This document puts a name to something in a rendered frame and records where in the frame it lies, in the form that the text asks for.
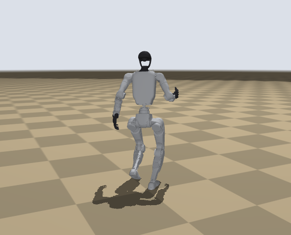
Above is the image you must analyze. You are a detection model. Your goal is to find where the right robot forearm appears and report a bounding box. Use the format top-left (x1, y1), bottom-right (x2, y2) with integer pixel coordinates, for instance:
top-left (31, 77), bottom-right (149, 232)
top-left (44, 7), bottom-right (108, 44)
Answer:
top-left (169, 92), bottom-right (175, 102)

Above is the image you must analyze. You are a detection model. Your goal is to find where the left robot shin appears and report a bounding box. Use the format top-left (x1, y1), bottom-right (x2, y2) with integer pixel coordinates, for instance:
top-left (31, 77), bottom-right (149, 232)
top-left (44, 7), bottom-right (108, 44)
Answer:
top-left (132, 145), bottom-right (143, 171)

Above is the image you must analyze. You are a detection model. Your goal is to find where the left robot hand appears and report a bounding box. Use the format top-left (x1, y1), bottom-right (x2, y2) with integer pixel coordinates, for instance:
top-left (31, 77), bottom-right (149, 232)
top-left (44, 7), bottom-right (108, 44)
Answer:
top-left (112, 113), bottom-right (119, 130)

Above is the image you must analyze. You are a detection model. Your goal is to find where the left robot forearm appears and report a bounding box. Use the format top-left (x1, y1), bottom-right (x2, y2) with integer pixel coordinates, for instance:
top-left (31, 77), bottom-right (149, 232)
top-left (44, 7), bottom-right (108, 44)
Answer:
top-left (113, 93), bottom-right (122, 116)

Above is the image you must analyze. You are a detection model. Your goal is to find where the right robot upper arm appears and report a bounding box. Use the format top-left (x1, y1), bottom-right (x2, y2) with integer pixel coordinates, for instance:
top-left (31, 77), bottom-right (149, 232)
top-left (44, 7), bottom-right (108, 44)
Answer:
top-left (155, 72), bottom-right (173, 101)

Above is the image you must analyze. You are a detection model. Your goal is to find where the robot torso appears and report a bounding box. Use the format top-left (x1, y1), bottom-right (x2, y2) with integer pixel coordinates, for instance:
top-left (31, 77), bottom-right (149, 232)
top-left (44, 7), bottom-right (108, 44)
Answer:
top-left (132, 70), bottom-right (156, 128)

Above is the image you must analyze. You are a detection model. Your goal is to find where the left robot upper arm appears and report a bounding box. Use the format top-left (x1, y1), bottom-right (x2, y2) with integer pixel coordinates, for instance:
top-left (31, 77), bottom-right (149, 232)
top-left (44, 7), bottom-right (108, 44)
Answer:
top-left (117, 73), bottom-right (133, 99)

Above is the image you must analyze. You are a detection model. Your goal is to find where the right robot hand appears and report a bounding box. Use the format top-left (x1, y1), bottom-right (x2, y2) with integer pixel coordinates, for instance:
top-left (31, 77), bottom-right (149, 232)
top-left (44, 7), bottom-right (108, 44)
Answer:
top-left (172, 87), bottom-right (179, 99)

